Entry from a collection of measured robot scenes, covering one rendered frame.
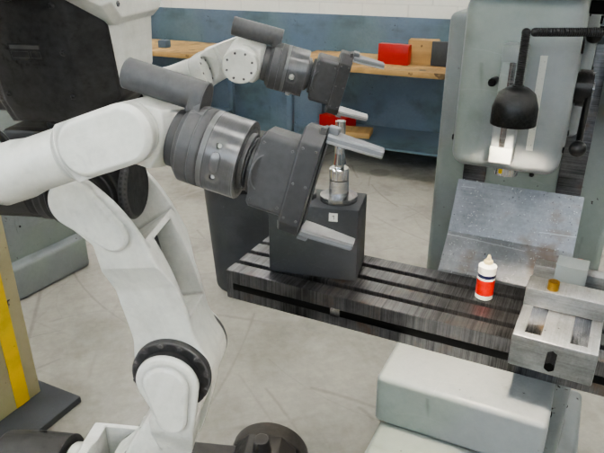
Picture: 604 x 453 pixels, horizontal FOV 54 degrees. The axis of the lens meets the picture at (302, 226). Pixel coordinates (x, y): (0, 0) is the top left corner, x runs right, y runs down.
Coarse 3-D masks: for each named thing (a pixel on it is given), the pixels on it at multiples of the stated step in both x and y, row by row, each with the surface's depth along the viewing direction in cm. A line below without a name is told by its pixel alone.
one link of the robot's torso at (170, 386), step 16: (144, 368) 103; (160, 368) 102; (176, 368) 102; (144, 384) 103; (160, 384) 102; (176, 384) 102; (192, 384) 103; (160, 400) 104; (176, 400) 103; (192, 400) 104; (208, 400) 121; (144, 416) 125; (160, 416) 106; (176, 416) 105; (192, 416) 106; (144, 432) 114; (160, 432) 108; (176, 432) 108; (192, 432) 108; (128, 448) 117; (144, 448) 116; (160, 448) 115; (176, 448) 114; (192, 448) 114
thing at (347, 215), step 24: (312, 216) 141; (336, 216) 139; (360, 216) 141; (288, 240) 145; (312, 240) 144; (360, 240) 146; (288, 264) 148; (312, 264) 146; (336, 264) 145; (360, 264) 150
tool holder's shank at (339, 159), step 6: (336, 120) 136; (342, 120) 136; (342, 126) 136; (342, 132) 136; (336, 150) 138; (342, 150) 138; (336, 156) 139; (342, 156) 139; (336, 162) 139; (342, 162) 139; (336, 168) 140
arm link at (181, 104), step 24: (120, 72) 64; (144, 72) 63; (168, 72) 64; (168, 96) 63; (192, 96) 63; (168, 120) 63; (192, 120) 62; (168, 144) 63; (192, 144) 62; (192, 168) 63
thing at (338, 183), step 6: (330, 174) 141; (336, 174) 139; (342, 174) 139; (348, 174) 140; (330, 180) 141; (336, 180) 140; (342, 180) 140; (348, 180) 141; (330, 186) 142; (336, 186) 140; (342, 186) 140; (348, 186) 142; (330, 192) 142; (336, 192) 141; (342, 192) 141; (348, 192) 143
